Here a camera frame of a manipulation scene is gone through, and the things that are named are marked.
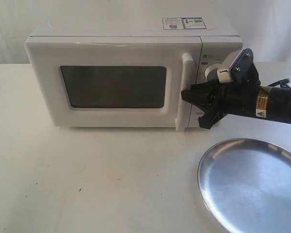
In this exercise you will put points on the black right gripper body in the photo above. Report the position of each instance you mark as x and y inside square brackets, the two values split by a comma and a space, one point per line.
[240, 98]

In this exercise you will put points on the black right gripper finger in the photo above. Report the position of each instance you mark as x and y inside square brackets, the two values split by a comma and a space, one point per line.
[212, 115]
[201, 95]

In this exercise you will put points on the white microwave door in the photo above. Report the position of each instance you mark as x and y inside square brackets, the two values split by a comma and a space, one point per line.
[115, 81]

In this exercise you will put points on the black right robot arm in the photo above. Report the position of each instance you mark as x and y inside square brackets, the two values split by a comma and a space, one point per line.
[273, 103]

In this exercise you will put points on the white microwave oven body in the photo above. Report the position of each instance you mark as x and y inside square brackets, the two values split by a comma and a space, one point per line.
[215, 48]

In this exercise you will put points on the upper white control knob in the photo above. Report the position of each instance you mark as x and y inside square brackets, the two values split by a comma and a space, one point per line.
[211, 72]

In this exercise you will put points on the white sheer curtain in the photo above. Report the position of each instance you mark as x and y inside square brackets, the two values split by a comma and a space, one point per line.
[262, 25]

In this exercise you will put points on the round stainless steel tray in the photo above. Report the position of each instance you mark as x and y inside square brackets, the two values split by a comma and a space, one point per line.
[246, 185]

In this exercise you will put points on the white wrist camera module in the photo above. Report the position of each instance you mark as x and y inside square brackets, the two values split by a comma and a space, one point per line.
[236, 66]

